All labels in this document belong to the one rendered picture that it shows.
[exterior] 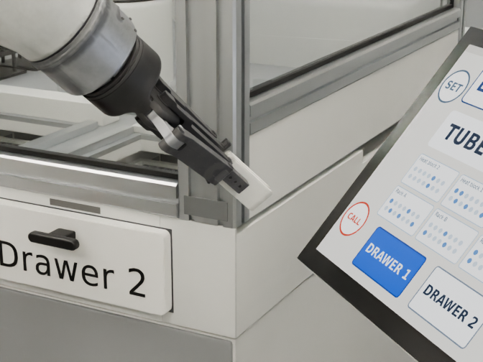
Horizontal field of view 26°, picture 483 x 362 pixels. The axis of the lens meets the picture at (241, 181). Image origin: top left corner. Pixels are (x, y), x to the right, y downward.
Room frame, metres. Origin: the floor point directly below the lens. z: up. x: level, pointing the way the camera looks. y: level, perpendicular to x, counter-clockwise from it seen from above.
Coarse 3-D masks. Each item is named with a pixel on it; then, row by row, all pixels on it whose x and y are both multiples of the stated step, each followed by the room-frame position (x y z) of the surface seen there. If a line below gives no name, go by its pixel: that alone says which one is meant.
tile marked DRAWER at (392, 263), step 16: (368, 240) 0.97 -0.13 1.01; (384, 240) 0.95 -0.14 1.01; (400, 240) 0.94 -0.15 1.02; (368, 256) 0.95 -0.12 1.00; (384, 256) 0.93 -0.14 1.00; (400, 256) 0.92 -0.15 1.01; (416, 256) 0.90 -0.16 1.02; (368, 272) 0.93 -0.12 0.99; (384, 272) 0.92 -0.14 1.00; (400, 272) 0.90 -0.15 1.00; (416, 272) 0.89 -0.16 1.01; (384, 288) 0.90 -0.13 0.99; (400, 288) 0.89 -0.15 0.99
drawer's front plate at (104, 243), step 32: (0, 224) 1.32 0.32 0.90; (32, 224) 1.29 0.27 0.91; (64, 224) 1.27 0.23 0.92; (96, 224) 1.24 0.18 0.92; (128, 224) 1.23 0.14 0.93; (32, 256) 1.29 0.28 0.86; (64, 256) 1.27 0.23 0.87; (96, 256) 1.24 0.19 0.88; (128, 256) 1.22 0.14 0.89; (160, 256) 1.20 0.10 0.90; (64, 288) 1.27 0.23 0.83; (96, 288) 1.25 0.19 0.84; (128, 288) 1.22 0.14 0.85; (160, 288) 1.20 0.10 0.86
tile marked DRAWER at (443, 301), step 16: (432, 272) 0.87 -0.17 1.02; (448, 272) 0.86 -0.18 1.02; (432, 288) 0.86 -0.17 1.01; (448, 288) 0.84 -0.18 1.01; (464, 288) 0.83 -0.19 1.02; (416, 304) 0.86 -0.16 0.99; (432, 304) 0.84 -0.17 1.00; (448, 304) 0.83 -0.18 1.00; (464, 304) 0.81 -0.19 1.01; (480, 304) 0.80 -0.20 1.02; (432, 320) 0.83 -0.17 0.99; (448, 320) 0.81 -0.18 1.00; (464, 320) 0.80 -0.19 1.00; (480, 320) 0.79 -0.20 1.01; (448, 336) 0.80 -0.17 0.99; (464, 336) 0.79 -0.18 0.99
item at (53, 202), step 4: (52, 200) 1.30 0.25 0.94; (56, 200) 1.29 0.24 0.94; (60, 200) 1.29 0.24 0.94; (52, 204) 1.30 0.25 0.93; (56, 204) 1.29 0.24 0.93; (60, 204) 1.29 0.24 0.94; (64, 204) 1.29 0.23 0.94; (68, 204) 1.28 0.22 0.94; (72, 204) 1.28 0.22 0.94; (76, 204) 1.28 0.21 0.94; (80, 204) 1.28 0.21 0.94; (72, 208) 1.28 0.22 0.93; (76, 208) 1.28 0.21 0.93; (80, 208) 1.28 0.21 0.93; (84, 208) 1.27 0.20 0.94; (88, 208) 1.27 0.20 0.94; (92, 208) 1.27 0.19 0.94; (96, 208) 1.26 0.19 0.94; (100, 208) 1.26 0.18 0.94; (92, 212) 1.27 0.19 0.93; (96, 212) 1.26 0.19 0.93; (100, 212) 1.26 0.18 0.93
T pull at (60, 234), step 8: (32, 232) 1.25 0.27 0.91; (40, 232) 1.25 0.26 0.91; (56, 232) 1.25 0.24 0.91; (64, 232) 1.25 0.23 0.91; (72, 232) 1.25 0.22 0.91; (32, 240) 1.25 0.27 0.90; (40, 240) 1.24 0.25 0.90; (48, 240) 1.23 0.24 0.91; (56, 240) 1.23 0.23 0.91; (64, 240) 1.22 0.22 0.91; (72, 240) 1.22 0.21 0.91; (64, 248) 1.22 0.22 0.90; (72, 248) 1.22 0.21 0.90
